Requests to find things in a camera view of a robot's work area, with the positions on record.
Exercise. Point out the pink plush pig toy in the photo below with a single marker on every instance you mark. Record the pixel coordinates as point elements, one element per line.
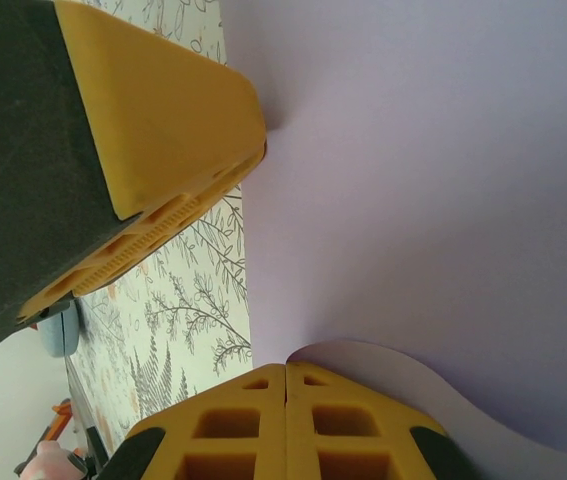
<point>53,462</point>

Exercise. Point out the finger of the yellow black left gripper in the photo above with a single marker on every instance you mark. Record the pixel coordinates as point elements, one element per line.
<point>163,110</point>
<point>183,211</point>

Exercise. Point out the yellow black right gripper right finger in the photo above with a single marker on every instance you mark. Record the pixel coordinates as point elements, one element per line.
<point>298,435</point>

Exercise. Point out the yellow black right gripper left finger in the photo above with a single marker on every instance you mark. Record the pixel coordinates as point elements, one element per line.
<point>273,425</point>

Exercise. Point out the floral patterned table mat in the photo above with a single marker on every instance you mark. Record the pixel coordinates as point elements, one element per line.
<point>188,310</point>

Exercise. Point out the grey-blue round pad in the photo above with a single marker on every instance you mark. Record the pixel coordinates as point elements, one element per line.
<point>60,330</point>

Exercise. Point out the purple paper sheet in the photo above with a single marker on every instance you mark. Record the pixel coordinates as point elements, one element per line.
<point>413,200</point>

